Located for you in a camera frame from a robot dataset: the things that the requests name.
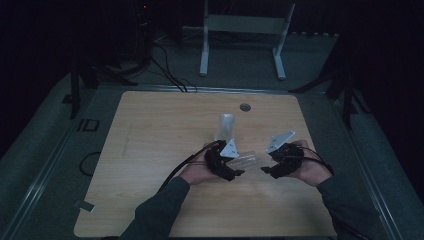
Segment single clear plastic cup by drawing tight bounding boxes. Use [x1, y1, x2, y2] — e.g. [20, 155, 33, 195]
[227, 150, 260, 171]

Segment person's left hand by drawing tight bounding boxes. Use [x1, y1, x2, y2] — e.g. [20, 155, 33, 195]
[179, 142, 220, 186]

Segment metal floor rail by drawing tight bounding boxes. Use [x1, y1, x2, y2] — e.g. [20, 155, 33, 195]
[99, 84, 334, 96]

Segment grey tape piece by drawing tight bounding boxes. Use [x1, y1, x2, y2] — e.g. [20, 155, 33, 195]
[75, 199, 97, 213]

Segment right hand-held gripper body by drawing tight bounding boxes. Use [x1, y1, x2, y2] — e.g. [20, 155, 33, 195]
[265, 130, 305, 180]

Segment person's right hand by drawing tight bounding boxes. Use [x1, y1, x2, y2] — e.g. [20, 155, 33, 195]
[289, 139, 333, 188]

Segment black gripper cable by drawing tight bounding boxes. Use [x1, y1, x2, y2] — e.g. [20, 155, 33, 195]
[293, 145, 335, 177]
[158, 139, 222, 193]

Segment black floor cables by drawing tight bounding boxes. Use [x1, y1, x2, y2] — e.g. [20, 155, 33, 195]
[148, 41, 198, 93]

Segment white metal stand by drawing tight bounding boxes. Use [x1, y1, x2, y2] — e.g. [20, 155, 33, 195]
[199, 0, 297, 81]

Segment white power strip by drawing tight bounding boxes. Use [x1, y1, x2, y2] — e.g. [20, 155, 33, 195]
[290, 31, 340, 38]

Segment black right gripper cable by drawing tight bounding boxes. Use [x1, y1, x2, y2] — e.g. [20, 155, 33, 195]
[293, 145, 335, 177]

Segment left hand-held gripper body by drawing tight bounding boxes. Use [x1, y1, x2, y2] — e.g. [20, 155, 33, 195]
[203, 138, 241, 183]

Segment black cable loop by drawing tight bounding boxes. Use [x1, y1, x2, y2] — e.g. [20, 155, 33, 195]
[78, 151, 102, 178]

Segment black tripod stand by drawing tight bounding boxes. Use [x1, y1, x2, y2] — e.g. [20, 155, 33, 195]
[67, 54, 138, 120]
[288, 64, 372, 132]

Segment dark equipment rack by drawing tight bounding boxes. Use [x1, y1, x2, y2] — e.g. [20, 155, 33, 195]
[131, 0, 155, 69]

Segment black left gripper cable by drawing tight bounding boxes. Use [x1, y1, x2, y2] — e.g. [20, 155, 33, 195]
[158, 139, 222, 193]

